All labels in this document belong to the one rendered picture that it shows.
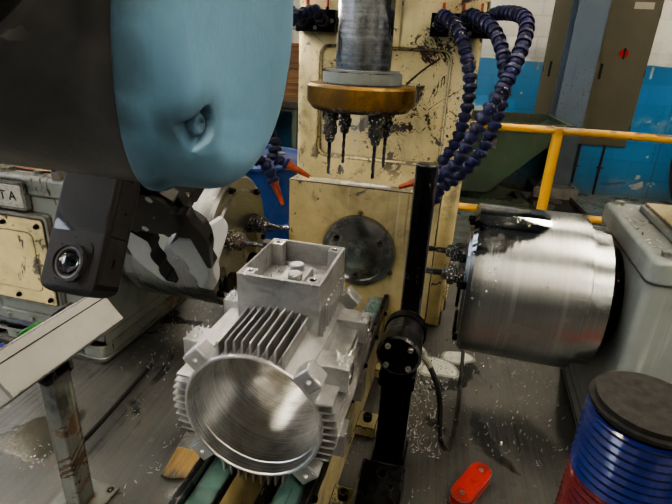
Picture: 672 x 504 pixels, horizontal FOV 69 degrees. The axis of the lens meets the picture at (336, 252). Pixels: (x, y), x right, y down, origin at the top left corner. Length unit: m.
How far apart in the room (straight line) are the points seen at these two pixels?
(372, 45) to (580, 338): 0.53
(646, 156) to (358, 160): 5.48
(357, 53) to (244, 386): 0.52
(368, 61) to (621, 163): 5.62
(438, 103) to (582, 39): 4.73
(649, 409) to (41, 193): 0.91
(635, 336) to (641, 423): 0.49
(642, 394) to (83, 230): 0.35
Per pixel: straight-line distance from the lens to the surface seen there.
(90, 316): 0.68
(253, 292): 0.57
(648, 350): 0.80
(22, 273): 1.08
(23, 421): 0.99
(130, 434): 0.90
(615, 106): 6.15
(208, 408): 0.63
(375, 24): 0.81
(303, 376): 0.50
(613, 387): 0.32
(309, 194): 0.98
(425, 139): 1.04
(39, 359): 0.63
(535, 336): 0.78
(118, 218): 0.36
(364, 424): 0.85
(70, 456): 0.75
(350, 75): 0.79
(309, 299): 0.55
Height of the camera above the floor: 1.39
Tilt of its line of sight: 22 degrees down
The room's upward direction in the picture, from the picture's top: 3 degrees clockwise
